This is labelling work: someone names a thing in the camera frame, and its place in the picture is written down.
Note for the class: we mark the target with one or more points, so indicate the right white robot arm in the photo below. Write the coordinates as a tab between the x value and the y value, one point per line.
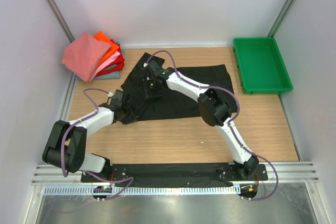
213	108

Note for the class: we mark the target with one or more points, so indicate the light pink folded shirt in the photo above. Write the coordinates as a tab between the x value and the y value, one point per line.
107	62

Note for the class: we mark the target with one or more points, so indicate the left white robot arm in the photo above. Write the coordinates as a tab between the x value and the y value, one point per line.
66	145

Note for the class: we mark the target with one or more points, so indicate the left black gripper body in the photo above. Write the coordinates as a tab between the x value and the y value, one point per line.
125	107

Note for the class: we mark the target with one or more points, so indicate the aluminium frame rail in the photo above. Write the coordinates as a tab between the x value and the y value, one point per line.
288	172

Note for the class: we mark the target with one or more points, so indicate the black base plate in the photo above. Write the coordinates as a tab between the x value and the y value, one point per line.
197	175

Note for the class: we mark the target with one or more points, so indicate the grey blue folded shirt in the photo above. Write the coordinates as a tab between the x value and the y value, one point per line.
113	75

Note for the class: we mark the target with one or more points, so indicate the red folded shirt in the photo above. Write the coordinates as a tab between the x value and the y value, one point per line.
117	65

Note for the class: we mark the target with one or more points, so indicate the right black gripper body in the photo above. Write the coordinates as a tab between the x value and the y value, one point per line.
151	87

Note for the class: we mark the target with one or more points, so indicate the white slotted cable duct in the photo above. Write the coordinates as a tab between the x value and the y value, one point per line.
136	191

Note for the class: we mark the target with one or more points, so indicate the green plastic tray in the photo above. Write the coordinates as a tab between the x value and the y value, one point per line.
260	66

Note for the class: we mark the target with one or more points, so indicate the orange folded shirt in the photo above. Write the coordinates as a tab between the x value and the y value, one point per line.
112	47

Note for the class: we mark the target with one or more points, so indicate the salmon pink folded shirt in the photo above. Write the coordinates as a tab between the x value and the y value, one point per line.
83	55

